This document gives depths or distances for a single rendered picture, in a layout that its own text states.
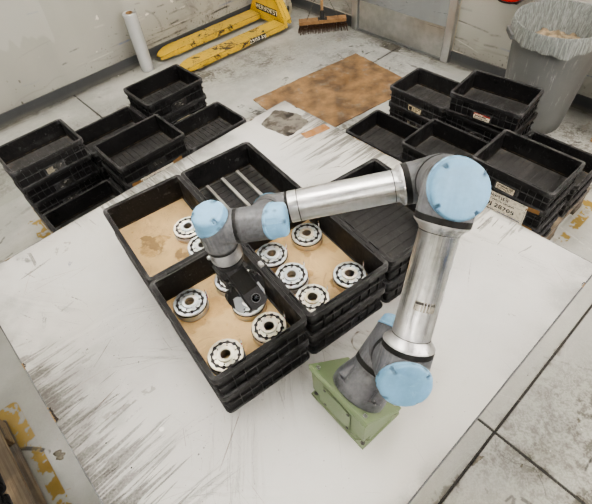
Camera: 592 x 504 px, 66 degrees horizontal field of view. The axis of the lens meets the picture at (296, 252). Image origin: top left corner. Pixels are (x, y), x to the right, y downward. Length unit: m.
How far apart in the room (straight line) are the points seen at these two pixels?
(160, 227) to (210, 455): 0.80
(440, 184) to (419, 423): 0.73
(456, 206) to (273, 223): 0.35
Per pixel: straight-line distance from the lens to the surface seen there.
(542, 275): 1.75
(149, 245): 1.66
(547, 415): 2.30
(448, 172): 0.89
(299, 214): 1.04
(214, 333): 1.38
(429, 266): 0.95
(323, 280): 1.43
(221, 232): 0.93
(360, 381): 1.18
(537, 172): 2.49
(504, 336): 1.56
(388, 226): 1.59
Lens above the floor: 1.98
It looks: 50 degrees down
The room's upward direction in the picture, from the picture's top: 6 degrees counter-clockwise
